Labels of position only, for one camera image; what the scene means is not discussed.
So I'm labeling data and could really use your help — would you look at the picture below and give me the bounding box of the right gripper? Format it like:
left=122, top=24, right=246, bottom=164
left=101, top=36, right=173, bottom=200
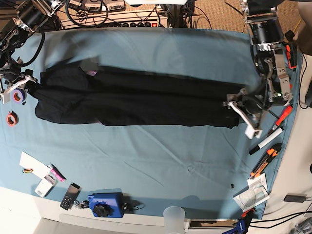
left=0, top=69, right=40, bottom=97

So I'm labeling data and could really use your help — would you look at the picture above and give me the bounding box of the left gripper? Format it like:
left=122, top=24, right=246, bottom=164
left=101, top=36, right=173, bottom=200
left=222, top=88, right=268, bottom=128

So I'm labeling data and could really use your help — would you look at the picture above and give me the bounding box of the black t-shirt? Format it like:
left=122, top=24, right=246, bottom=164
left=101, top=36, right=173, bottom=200
left=34, top=66, right=242, bottom=128

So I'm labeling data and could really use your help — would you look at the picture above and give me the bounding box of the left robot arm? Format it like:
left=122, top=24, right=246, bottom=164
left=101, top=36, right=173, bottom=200
left=224, top=0, right=293, bottom=130

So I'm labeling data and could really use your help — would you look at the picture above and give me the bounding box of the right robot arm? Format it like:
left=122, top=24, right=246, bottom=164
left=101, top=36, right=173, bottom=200
left=0, top=0, right=66, bottom=103

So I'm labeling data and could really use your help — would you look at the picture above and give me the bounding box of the purple tape roll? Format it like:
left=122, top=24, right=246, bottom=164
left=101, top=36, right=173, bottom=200
left=12, top=88, right=26, bottom=103

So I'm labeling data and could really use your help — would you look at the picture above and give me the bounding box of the red tape roll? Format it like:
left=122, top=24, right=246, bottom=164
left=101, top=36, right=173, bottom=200
left=6, top=111, right=18, bottom=126

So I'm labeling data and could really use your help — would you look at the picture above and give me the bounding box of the white black marker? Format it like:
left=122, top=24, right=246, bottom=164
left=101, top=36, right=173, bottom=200
left=249, top=127, right=284, bottom=155

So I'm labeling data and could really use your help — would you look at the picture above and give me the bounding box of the orange black utility knife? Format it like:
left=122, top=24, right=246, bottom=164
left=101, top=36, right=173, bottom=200
left=249, top=143, right=282, bottom=179

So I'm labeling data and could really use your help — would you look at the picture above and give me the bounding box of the teal table cloth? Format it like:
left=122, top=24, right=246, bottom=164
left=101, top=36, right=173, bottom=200
left=0, top=27, right=304, bottom=220

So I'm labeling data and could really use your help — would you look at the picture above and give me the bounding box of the white paper sheet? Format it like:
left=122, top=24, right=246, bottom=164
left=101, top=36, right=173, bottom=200
left=19, top=152, right=51, bottom=179

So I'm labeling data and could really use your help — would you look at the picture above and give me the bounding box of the orange black clamp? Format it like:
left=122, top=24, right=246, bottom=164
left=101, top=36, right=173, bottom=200
left=284, top=30, right=297, bottom=69

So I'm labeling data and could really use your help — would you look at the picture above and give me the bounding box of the pink marker pen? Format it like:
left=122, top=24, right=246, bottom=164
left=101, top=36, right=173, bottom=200
left=49, top=164, right=66, bottom=182

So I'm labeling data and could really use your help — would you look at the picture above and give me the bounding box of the white packet with label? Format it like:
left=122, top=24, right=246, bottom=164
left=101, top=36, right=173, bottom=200
left=34, top=174, right=58, bottom=198

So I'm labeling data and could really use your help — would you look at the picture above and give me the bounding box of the black small adapter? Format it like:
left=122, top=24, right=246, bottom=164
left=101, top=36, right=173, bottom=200
left=283, top=195, right=306, bottom=203

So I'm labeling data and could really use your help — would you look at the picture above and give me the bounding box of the black remote control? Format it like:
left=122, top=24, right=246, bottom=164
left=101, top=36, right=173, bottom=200
left=60, top=183, right=80, bottom=210

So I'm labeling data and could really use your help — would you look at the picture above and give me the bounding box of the blue bar clamp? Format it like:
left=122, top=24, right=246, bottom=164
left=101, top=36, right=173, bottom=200
left=222, top=208, right=255, bottom=234

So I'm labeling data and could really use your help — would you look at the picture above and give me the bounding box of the translucent plastic cup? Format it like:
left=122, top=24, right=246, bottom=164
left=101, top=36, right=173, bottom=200
left=163, top=206, right=185, bottom=234

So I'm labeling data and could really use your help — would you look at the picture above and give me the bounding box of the black power strip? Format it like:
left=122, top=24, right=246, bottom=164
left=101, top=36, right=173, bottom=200
left=102, top=21, right=162, bottom=28

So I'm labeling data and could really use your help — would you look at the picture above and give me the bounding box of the blue plastic box device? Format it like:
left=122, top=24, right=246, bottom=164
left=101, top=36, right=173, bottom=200
left=88, top=193, right=125, bottom=218

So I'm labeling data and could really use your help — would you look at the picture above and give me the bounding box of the red handled screwdriver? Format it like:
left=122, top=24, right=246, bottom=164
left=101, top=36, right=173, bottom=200
left=268, top=105, right=293, bottom=135

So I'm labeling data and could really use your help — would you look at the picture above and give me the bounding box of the metal key ring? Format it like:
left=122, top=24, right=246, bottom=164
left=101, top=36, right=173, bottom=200
left=74, top=199, right=90, bottom=210

